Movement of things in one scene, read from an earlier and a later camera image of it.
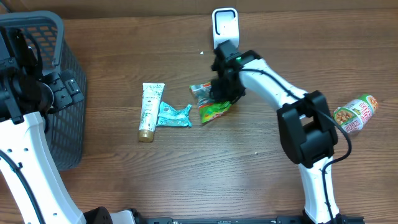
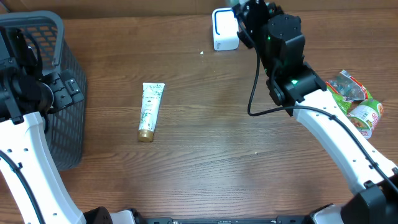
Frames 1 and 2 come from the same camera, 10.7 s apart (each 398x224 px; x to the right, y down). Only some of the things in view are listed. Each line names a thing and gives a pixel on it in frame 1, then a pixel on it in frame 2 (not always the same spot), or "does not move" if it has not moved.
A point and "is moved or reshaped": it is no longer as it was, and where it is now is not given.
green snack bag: x=209 y=107 → x=347 y=90
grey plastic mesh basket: x=65 y=126 does not move
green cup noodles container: x=352 y=116 is moved or reshaped
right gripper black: x=221 y=94 → x=243 y=35
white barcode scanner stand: x=225 y=25 does not move
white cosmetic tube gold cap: x=152 y=96 does not move
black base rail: x=249 y=220 does not move
